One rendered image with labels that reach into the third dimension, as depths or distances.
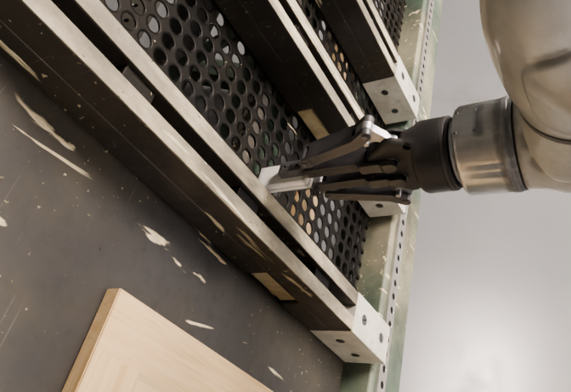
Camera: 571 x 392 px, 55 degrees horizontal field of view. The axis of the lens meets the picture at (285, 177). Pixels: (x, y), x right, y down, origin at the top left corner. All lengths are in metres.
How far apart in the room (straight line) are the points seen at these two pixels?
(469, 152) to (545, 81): 0.17
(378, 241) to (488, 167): 0.53
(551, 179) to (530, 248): 1.68
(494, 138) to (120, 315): 0.37
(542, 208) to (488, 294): 0.45
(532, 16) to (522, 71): 0.05
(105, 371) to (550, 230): 1.93
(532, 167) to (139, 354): 0.39
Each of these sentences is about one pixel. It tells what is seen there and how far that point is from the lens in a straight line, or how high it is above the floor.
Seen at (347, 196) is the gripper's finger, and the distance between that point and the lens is 0.63.
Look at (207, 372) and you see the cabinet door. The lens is 0.63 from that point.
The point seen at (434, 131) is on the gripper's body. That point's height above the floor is 1.38.
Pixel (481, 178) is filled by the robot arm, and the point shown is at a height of 1.38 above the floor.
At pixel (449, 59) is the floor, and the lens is 2.73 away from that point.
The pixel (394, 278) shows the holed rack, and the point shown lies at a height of 0.89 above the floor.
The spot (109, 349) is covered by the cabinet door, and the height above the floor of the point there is 1.30.
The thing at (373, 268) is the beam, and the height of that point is 0.89.
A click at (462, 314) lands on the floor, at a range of 2.00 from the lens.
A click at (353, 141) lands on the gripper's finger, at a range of 0.55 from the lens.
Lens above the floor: 1.79
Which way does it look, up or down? 55 degrees down
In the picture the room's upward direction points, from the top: straight up
